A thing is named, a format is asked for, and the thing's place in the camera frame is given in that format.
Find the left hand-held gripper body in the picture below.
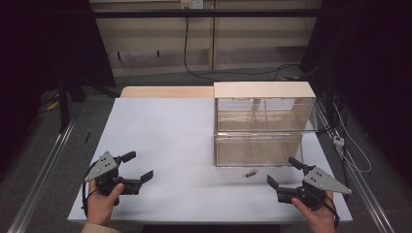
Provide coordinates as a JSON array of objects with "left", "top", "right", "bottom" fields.
[{"left": 84, "top": 150, "right": 141, "bottom": 197}]

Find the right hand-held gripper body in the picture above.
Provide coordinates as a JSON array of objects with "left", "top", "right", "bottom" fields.
[{"left": 276, "top": 164, "right": 353, "bottom": 212}]

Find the small clear plastic drawer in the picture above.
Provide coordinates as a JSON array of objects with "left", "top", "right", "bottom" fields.
[
  {"left": 264, "top": 97, "right": 318, "bottom": 132},
  {"left": 215, "top": 97, "right": 266, "bottom": 132}
]

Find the clear plastic box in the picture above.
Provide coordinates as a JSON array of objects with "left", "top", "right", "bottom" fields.
[{"left": 213, "top": 81, "right": 318, "bottom": 168}]

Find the person's right hand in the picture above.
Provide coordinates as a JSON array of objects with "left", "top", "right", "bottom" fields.
[{"left": 290, "top": 190, "right": 338, "bottom": 233}]

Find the person's left hand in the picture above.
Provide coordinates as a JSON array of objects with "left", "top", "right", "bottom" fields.
[{"left": 86, "top": 180, "right": 126, "bottom": 227}]

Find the wide clear plastic drawer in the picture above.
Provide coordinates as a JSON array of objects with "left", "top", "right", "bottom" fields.
[{"left": 215, "top": 131, "right": 305, "bottom": 168}]

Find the black metal stand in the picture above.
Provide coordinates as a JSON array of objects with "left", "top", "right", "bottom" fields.
[{"left": 56, "top": 77, "right": 87, "bottom": 134}]

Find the light wooden board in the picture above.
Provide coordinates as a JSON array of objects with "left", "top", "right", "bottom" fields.
[{"left": 120, "top": 85, "right": 216, "bottom": 99}]

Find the beige wooden shelf unit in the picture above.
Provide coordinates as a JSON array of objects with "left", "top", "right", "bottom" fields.
[{"left": 88, "top": 0, "right": 324, "bottom": 78}]

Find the dark curtain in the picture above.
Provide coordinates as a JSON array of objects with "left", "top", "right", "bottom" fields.
[
  {"left": 0, "top": 0, "right": 117, "bottom": 169},
  {"left": 298, "top": 0, "right": 412, "bottom": 178}
]

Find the black horizontal metal bar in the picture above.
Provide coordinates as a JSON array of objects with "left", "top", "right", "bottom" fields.
[{"left": 91, "top": 9, "right": 325, "bottom": 19}]

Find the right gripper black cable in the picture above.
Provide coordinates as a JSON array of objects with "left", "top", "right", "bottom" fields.
[{"left": 324, "top": 193, "right": 341, "bottom": 229}]

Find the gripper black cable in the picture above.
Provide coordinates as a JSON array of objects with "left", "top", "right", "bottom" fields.
[
  {"left": 81, "top": 180, "right": 99, "bottom": 218},
  {"left": 324, "top": 193, "right": 341, "bottom": 229}
]

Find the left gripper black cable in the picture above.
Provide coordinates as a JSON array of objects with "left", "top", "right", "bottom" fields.
[{"left": 81, "top": 180, "right": 99, "bottom": 218}]

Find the aluminium rail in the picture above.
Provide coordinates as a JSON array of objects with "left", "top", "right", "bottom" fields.
[
  {"left": 314, "top": 98, "right": 397, "bottom": 233},
  {"left": 7, "top": 117, "right": 81, "bottom": 233}
]

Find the white cable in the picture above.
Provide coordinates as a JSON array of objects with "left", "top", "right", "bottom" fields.
[{"left": 332, "top": 102, "right": 373, "bottom": 174}]

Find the long black floor cable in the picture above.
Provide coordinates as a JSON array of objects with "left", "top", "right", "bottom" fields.
[{"left": 183, "top": 16, "right": 301, "bottom": 83}]

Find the white wall socket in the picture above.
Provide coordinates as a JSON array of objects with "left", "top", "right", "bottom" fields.
[{"left": 180, "top": 0, "right": 205, "bottom": 10}]

